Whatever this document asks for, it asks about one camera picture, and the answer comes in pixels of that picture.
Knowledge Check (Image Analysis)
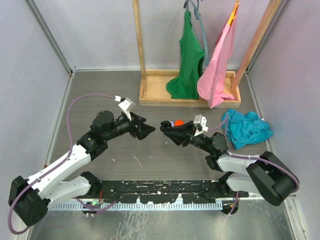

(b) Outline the black earbud case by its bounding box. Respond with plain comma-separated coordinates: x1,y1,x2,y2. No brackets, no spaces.
160,120,173,133

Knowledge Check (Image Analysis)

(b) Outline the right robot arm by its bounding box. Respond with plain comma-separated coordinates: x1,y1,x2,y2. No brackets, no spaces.
160,120,300,206

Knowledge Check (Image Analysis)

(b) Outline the green shirt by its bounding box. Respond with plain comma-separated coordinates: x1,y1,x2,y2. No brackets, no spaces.
166,10,205,100

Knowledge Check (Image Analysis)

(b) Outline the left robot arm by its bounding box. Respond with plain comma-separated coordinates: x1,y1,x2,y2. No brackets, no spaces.
8,110,156,227

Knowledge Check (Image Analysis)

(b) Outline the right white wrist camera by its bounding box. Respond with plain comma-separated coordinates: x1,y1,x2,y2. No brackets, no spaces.
193,114,209,137

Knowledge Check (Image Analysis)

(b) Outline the teal cloth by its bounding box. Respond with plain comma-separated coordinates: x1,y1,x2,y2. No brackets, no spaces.
221,109,274,150

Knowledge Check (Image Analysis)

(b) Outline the grey blue hanger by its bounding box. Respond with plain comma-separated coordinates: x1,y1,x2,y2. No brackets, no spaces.
183,0,210,67

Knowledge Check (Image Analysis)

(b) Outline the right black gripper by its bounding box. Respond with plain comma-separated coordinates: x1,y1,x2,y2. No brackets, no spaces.
164,120,214,154

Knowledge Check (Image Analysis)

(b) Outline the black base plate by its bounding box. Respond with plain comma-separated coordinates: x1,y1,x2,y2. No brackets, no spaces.
101,180,236,204

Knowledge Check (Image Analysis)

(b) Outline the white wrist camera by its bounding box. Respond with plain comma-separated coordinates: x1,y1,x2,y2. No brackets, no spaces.
118,97,136,121
193,114,209,137

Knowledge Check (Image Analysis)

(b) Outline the orange hanger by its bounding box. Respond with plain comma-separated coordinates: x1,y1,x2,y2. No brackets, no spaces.
227,0,239,27

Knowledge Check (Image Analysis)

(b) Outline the white slotted cable duct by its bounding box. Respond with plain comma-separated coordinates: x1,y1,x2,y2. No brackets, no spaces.
51,199,223,212

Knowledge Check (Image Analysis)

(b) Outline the pink shirt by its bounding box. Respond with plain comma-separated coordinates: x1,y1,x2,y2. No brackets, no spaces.
197,19,237,109

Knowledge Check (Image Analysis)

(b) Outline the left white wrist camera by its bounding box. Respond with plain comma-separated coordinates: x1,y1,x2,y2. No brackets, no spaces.
118,97,136,121

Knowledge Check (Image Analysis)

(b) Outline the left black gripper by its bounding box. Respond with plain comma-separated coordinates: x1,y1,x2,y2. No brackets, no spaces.
104,111,155,142

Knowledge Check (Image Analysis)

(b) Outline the wooden clothes rack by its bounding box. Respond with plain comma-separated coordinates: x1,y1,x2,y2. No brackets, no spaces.
132,0,286,108

